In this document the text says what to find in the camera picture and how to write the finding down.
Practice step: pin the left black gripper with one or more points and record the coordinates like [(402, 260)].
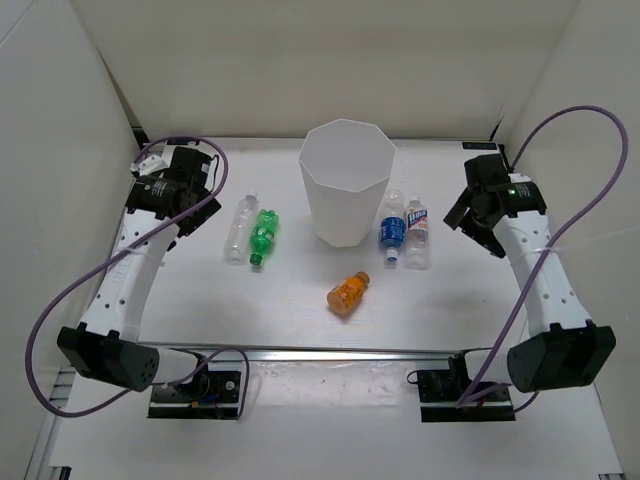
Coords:
[(207, 209)]

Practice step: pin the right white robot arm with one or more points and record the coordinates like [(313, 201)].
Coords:
[(505, 213)]

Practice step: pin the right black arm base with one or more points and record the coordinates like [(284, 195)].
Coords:
[(440, 387)]

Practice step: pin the orange juice bottle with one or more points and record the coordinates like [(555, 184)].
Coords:
[(344, 298)]

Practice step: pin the white label clear bottle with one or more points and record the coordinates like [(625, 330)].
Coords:
[(416, 235)]

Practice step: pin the white octagonal plastic bin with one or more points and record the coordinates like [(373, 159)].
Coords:
[(346, 166)]

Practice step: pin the green plastic soda bottle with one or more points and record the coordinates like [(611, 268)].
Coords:
[(262, 239)]

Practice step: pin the blue label water bottle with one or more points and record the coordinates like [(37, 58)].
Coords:
[(392, 225)]

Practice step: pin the clear unlabeled plastic bottle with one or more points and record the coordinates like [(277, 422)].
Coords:
[(244, 219)]

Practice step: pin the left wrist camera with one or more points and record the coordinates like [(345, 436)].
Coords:
[(149, 164)]

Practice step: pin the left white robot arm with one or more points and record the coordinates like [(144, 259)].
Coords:
[(104, 346)]

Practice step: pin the aluminium rail front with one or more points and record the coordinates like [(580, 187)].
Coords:
[(273, 354)]

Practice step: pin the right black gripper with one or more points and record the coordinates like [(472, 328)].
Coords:
[(454, 218)]

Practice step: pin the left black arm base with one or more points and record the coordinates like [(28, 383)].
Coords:
[(216, 393)]

